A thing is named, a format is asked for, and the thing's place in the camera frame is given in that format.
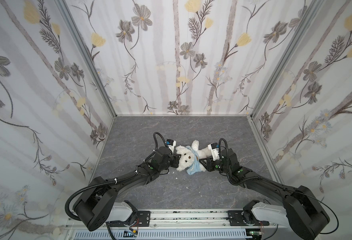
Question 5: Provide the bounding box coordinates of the white plush teddy bear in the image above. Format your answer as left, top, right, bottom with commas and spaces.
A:
176, 140, 212, 172

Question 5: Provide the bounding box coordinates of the light blue fleece hoodie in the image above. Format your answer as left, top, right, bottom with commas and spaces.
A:
186, 146, 207, 175

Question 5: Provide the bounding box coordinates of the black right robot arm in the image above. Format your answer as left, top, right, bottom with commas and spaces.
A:
199, 149, 330, 240

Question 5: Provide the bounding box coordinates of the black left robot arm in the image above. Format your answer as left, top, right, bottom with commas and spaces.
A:
64, 147, 181, 232

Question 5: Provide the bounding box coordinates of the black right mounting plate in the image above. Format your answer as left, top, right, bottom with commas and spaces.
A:
228, 210, 270, 227

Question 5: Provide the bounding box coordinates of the black mounting plate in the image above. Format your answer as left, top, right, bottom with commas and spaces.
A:
125, 211, 151, 227
228, 210, 270, 227

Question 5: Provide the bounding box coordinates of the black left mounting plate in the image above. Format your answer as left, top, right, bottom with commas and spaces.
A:
125, 211, 151, 227

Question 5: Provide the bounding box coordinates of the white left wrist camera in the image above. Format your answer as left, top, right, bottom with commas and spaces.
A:
165, 139, 177, 154

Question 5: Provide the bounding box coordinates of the black corrugated right cable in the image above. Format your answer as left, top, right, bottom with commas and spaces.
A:
152, 131, 167, 154

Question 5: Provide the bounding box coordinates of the black corrugated cable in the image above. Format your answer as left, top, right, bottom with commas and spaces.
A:
64, 176, 134, 222
152, 131, 167, 154

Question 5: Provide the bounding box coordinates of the black corrugated left cable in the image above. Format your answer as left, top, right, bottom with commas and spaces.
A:
64, 176, 134, 222

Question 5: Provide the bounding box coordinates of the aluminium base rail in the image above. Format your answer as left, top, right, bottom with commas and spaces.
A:
64, 209, 288, 230

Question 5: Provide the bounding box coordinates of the white slotted cable duct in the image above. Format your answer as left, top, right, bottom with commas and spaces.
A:
73, 229, 253, 240

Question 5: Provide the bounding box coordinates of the aluminium corner post right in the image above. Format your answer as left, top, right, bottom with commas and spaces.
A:
250, 1, 323, 120

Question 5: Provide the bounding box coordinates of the aluminium corner post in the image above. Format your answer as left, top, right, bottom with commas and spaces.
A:
55, 0, 117, 120
250, 1, 323, 120

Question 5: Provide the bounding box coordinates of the aluminium corner post left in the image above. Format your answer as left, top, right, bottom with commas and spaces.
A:
55, 0, 117, 120

